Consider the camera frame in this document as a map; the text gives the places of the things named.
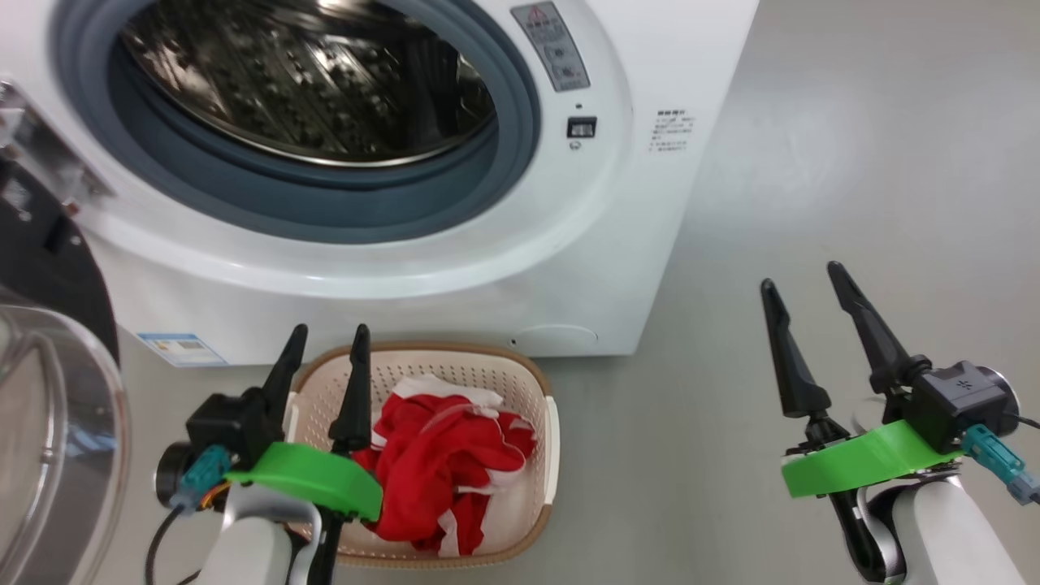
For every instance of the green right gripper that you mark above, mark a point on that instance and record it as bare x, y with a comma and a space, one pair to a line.
861, 459

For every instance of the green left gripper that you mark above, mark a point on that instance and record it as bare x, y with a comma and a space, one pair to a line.
317, 479

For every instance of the red and white garment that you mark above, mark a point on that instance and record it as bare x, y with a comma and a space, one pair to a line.
431, 463

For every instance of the black round washer door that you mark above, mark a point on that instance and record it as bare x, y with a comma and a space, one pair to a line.
49, 455

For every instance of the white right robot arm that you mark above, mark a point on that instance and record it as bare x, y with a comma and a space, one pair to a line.
951, 536

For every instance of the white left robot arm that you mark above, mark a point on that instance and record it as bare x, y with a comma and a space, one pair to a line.
244, 544

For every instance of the cream basket with brown rim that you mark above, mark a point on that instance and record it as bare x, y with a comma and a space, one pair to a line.
520, 487

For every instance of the white front-load washing machine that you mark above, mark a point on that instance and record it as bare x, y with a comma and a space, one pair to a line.
617, 244

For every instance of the perforated steel washer drum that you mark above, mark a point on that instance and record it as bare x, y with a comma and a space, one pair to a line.
309, 81

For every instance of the metal door hinge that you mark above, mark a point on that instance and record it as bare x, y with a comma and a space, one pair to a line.
49, 154

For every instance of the blue energy label sticker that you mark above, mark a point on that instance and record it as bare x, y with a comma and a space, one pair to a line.
183, 350

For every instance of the round white filter cover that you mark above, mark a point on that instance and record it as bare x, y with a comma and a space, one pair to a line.
556, 340

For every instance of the grey warning label sticker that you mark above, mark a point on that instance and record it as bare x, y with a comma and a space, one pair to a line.
552, 47

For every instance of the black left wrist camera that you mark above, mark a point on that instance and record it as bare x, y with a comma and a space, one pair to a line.
227, 426

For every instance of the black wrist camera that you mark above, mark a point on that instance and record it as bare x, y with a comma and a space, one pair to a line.
959, 402
227, 426

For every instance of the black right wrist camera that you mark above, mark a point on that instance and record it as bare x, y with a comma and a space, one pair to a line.
959, 402

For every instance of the teal left camera connector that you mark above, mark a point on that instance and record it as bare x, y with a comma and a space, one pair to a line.
203, 478

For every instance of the teal camera connector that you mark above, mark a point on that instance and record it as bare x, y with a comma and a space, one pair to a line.
999, 463
203, 478

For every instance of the teal right camera connector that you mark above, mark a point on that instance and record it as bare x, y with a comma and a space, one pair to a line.
999, 463

